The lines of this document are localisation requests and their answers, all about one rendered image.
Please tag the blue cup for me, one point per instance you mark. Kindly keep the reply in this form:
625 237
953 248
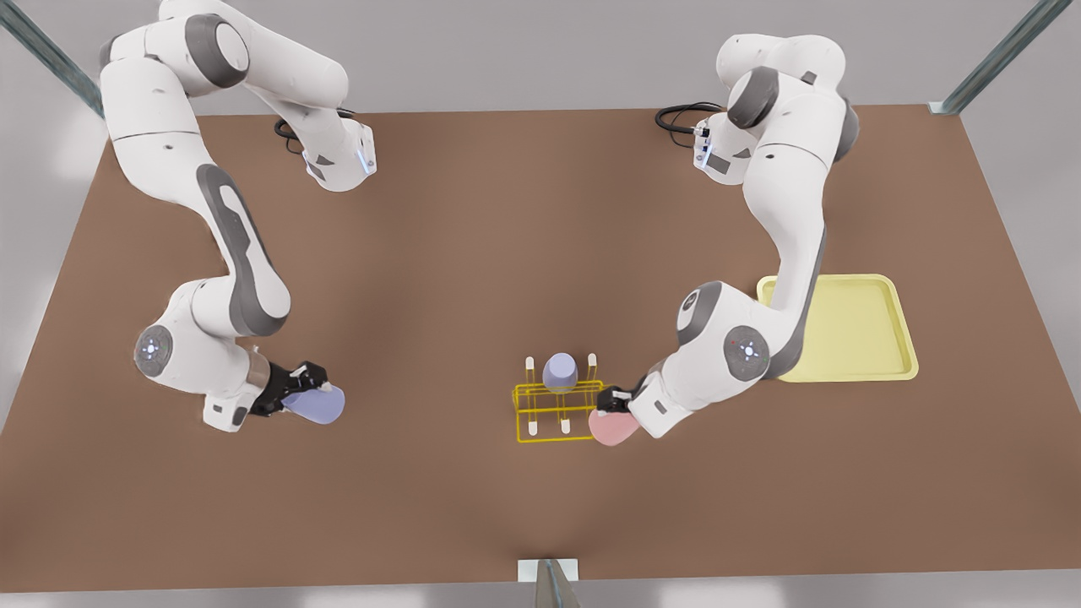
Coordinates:
317 405

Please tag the pink cup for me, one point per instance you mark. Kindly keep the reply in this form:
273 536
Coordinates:
612 429

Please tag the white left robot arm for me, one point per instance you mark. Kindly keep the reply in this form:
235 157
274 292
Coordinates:
781 186

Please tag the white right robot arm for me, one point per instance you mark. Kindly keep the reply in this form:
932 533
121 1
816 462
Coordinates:
160 160

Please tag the purple cup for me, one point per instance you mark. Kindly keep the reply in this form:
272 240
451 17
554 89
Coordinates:
560 371

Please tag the yellow tray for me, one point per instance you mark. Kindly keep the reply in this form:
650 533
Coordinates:
853 333

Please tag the silver frame post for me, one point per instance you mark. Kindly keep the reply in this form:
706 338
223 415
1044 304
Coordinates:
553 583
1001 55
51 55

